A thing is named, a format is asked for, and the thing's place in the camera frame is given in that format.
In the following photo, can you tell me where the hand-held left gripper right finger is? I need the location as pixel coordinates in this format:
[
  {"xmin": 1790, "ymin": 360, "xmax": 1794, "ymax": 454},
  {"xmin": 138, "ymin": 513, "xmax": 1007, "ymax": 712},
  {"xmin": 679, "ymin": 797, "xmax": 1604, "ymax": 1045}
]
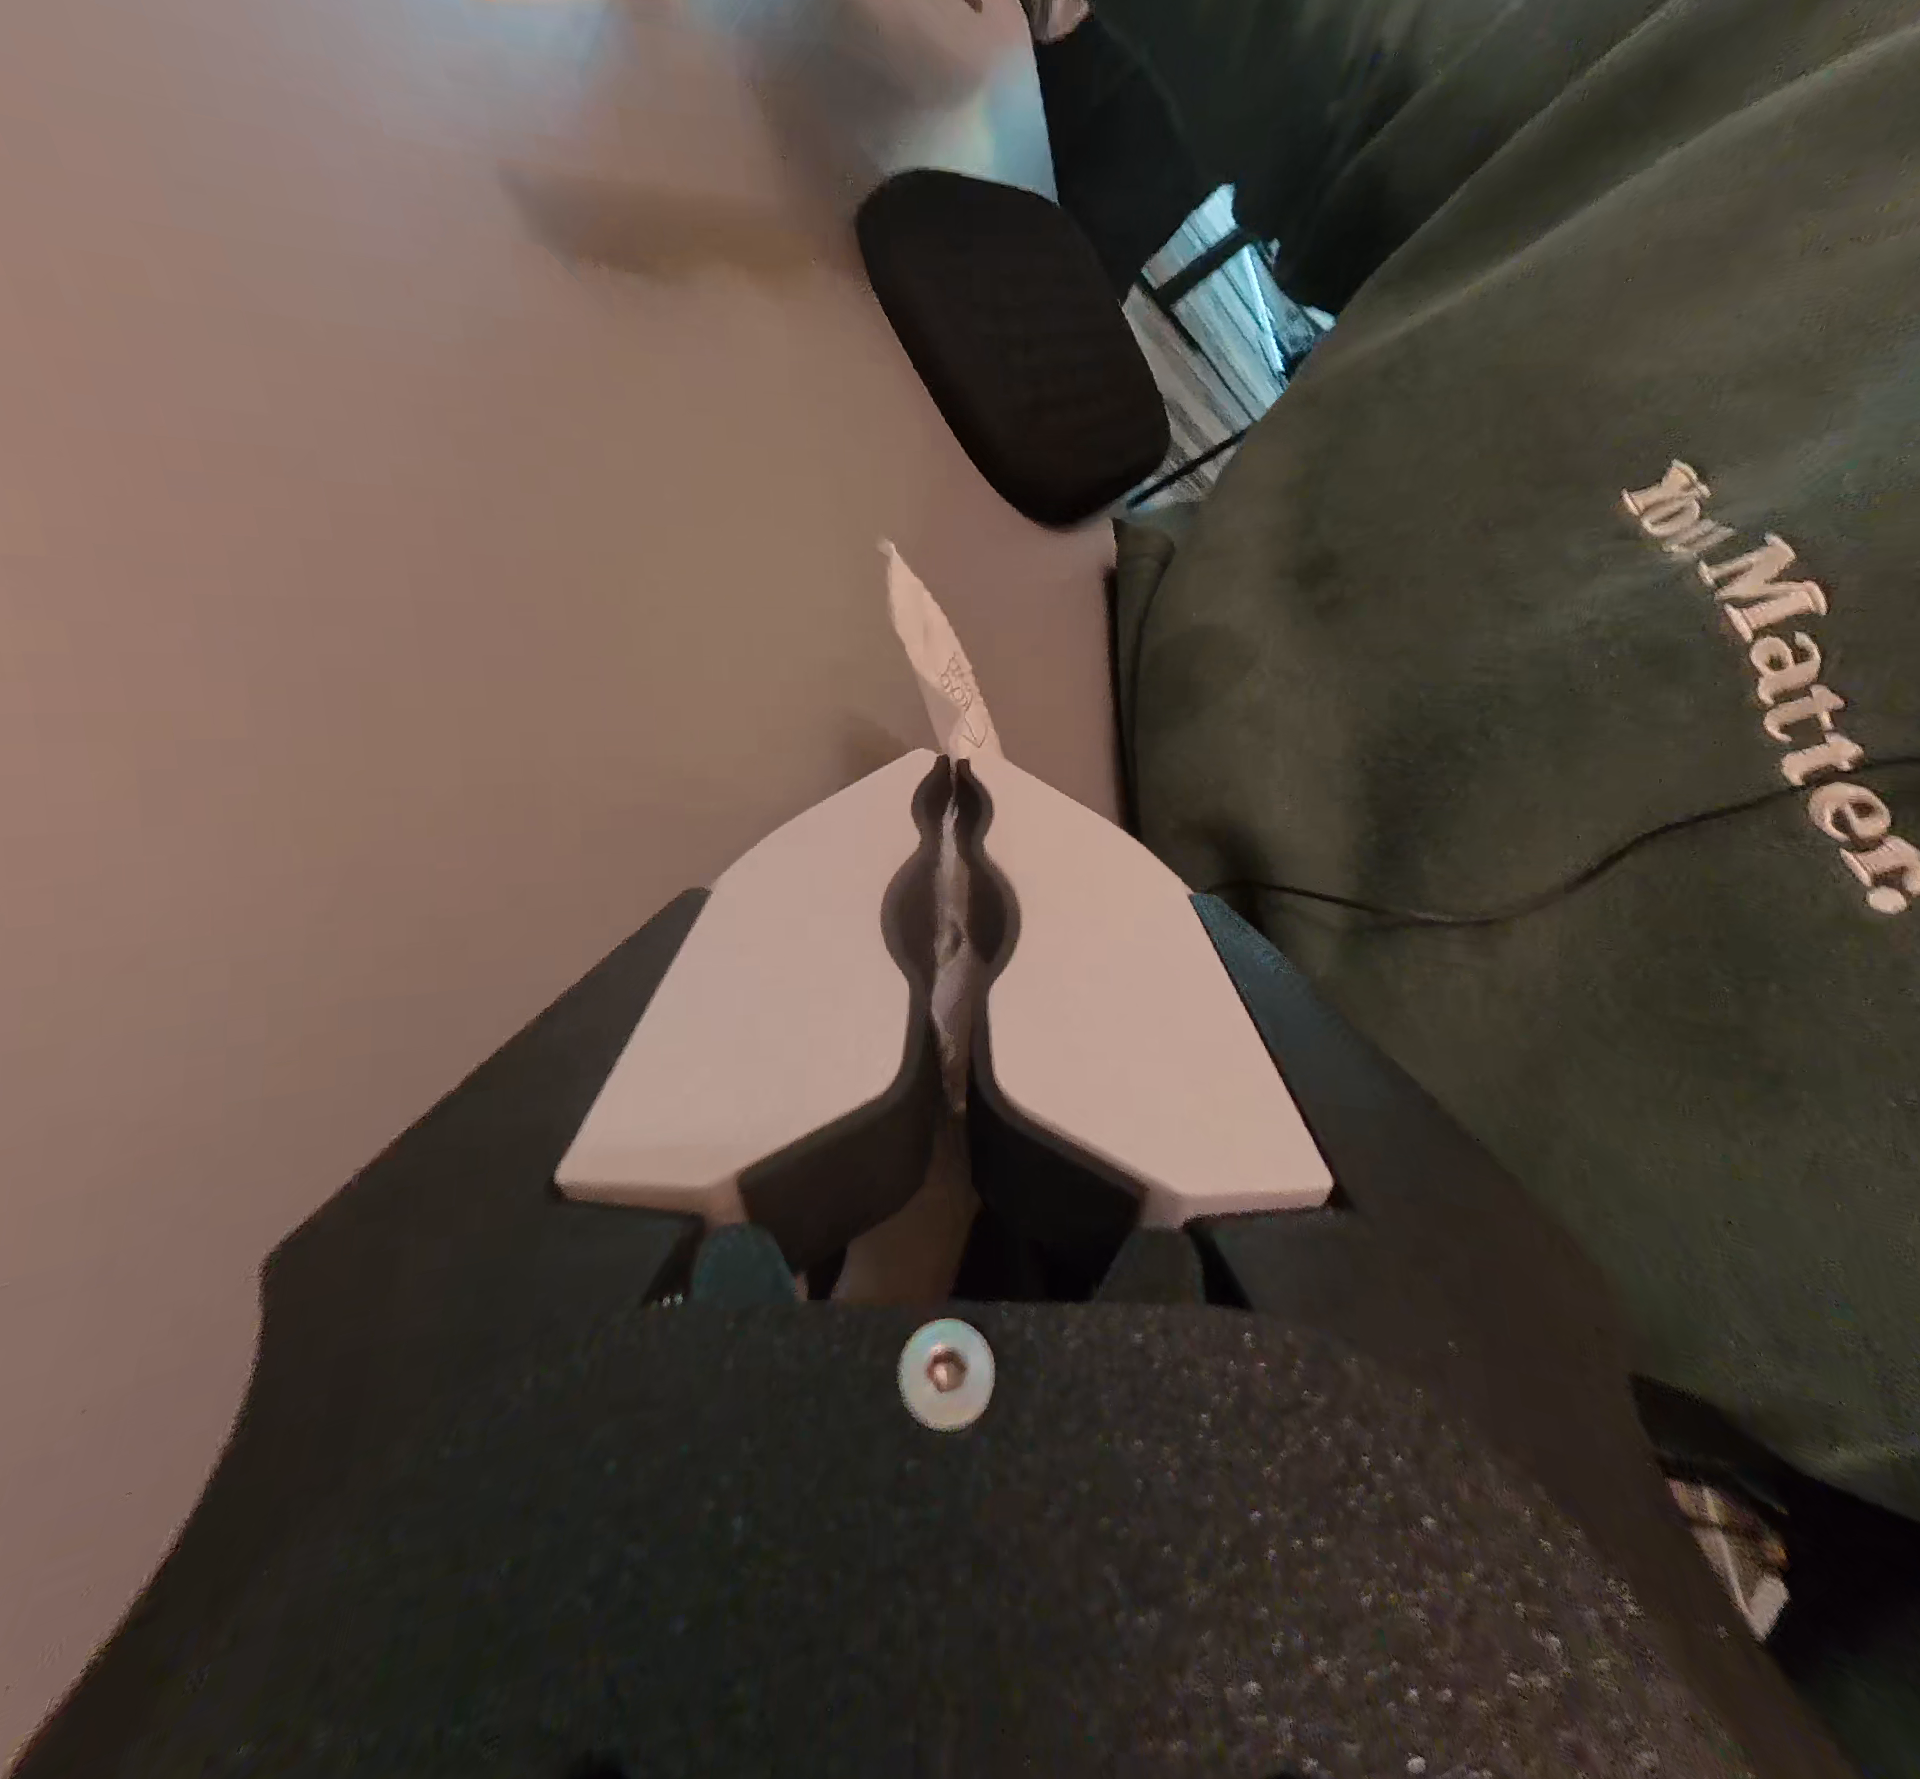
[{"xmin": 961, "ymin": 751, "xmax": 1336, "ymax": 1299}]

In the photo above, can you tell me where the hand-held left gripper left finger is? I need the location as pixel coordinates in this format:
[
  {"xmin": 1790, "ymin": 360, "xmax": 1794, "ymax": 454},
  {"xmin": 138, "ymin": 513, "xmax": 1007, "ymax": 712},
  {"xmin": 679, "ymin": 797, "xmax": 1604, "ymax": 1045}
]
[{"xmin": 557, "ymin": 747, "xmax": 945, "ymax": 1299}]

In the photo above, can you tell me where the small brick-print paper bag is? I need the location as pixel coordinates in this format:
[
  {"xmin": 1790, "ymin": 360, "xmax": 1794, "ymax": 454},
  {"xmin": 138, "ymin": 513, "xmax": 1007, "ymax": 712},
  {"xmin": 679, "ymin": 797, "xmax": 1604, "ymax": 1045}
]
[{"xmin": 875, "ymin": 539, "xmax": 1002, "ymax": 1112}]

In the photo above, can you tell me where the person's right forearm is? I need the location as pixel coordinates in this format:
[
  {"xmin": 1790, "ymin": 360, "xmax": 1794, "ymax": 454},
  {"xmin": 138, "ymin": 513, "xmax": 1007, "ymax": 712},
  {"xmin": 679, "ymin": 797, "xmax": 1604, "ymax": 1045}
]
[{"xmin": 1035, "ymin": 0, "xmax": 1601, "ymax": 310}]

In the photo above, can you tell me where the grey desk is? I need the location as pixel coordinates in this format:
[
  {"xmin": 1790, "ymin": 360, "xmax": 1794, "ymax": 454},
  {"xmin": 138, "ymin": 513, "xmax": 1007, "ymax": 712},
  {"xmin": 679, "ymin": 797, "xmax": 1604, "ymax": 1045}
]
[{"xmin": 0, "ymin": 0, "xmax": 1128, "ymax": 1766}]

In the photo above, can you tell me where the black chair armrest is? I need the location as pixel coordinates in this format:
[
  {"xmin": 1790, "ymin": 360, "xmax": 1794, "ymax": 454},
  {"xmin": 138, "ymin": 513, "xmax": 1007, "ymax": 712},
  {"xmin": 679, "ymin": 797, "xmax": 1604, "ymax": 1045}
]
[{"xmin": 856, "ymin": 167, "xmax": 1171, "ymax": 530}]

